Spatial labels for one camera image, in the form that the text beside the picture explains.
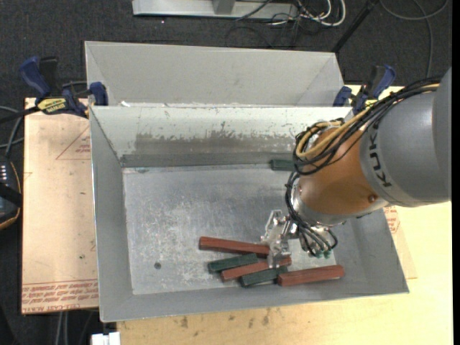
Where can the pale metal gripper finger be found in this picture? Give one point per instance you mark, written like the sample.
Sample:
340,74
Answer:
285,250
273,259

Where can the dark green flat block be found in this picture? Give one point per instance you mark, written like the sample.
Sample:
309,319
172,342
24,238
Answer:
260,277
282,164
231,262

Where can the red-brown flat block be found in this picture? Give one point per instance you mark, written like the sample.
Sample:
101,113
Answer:
230,244
244,271
311,275

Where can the grey metal bin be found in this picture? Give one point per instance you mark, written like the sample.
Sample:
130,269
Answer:
179,207

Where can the brown cardboard board, red print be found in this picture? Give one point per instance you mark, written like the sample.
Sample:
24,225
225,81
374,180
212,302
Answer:
57,200

